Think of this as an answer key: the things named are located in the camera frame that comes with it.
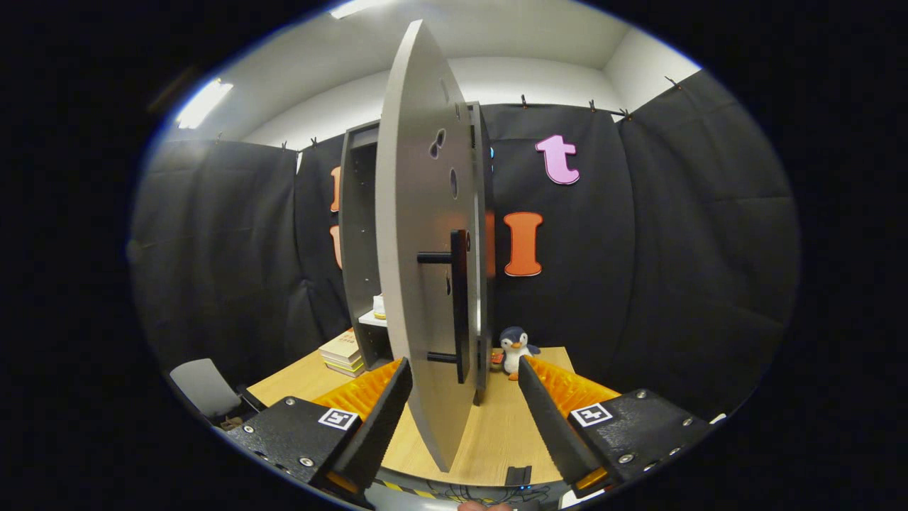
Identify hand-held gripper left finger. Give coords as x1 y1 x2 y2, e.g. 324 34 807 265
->
226 357 414 499

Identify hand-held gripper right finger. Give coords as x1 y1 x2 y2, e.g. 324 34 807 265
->
518 355 714 495

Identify black door handle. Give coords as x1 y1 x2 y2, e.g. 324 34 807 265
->
416 229 472 385

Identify grey shoe cabinet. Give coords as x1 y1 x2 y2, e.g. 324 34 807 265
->
338 101 496 407

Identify stack of books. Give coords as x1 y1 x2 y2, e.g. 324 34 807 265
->
318 328 367 379

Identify penguin plush toy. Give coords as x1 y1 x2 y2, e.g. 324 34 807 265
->
498 326 542 383

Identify grey office chair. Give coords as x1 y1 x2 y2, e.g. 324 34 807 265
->
168 358 267 428

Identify black backdrop cloth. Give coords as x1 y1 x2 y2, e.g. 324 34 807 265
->
131 70 802 421

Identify long ceiling light strip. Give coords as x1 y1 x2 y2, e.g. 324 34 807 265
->
175 78 234 131

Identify rectangular ceiling light panel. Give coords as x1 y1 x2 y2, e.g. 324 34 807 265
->
329 0 399 21

